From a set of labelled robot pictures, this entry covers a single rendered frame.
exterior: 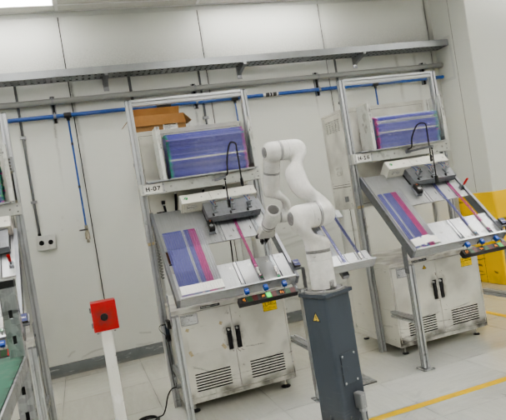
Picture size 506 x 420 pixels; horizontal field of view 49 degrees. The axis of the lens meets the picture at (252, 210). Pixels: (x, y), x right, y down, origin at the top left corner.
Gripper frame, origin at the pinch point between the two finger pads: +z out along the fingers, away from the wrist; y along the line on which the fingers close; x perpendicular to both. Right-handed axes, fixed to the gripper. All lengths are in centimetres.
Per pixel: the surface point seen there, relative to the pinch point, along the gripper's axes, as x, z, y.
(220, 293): 32.8, -5.9, 34.3
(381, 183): -37, 7, -96
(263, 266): 18.4, -2.9, 6.0
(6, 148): -68, -23, 138
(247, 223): -16.7, 5.2, 5.4
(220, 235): -9.9, 3.8, 23.9
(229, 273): 20.1, -3.1, 26.0
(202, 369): 54, 46, 44
